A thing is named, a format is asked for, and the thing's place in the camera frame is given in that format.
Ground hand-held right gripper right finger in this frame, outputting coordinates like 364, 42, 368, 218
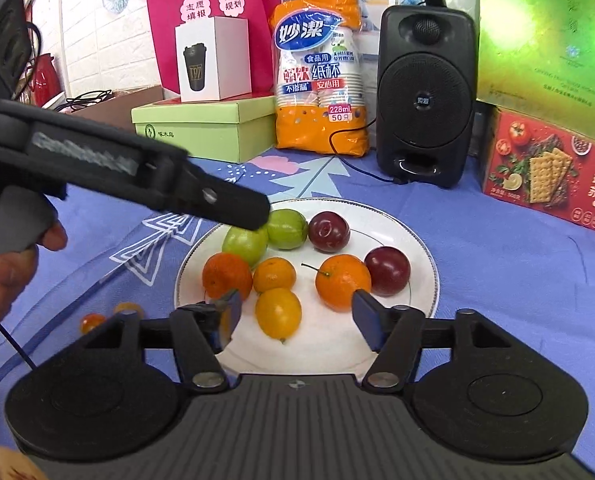
351, 289, 515, 394

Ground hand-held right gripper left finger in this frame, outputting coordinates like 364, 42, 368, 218
80, 287, 243, 394

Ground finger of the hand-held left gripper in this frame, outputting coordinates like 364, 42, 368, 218
176, 159, 272, 232

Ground round orange tangerine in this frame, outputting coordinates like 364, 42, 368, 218
202, 252, 254, 302

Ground white plate with dark rim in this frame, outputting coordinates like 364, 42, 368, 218
174, 198, 441, 376

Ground green round fruit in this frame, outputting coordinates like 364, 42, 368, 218
266, 208, 309, 251
222, 225, 269, 268

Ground orange tangerine with stem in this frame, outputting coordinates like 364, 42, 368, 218
301, 254, 373, 312

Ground yellow-orange citrus fruit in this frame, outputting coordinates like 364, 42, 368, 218
255, 287, 303, 343

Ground dark red plum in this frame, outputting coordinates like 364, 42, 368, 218
364, 246, 411, 297
308, 211, 351, 254

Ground small orange tangerine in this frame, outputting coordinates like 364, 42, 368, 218
252, 257, 297, 294

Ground person's left hand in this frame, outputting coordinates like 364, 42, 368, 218
0, 222, 69, 329

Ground brown cardboard box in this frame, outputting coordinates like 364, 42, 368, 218
70, 85, 164, 133

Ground green cardboard shoe box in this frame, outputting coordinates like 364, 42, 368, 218
130, 94, 278, 164

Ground red kettle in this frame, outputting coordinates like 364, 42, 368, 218
28, 54, 58, 107

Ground orange pack of paper cups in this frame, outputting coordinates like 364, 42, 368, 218
268, 0, 371, 157

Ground small red-green jujube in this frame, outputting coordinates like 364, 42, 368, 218
80, 313, 108, 336

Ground pink paper bag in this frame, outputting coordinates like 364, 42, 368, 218
142, 0, 283, 103

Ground white cup box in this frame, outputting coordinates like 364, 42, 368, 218
174, 15, 253, 104

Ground black speaker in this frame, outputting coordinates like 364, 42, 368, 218
376, 4, 479, 189

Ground red cracker box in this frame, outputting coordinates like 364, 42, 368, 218
480, 105, 595, 236

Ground shiny green gift box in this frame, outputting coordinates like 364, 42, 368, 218
476, 0, 595, 128

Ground black tangled cables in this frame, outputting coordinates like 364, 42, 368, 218
54, 89, 114, 113

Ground black speaker cable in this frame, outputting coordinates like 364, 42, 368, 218
329, 127, 408, 185

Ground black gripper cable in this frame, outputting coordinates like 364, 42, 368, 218
0, 324, 37, 370

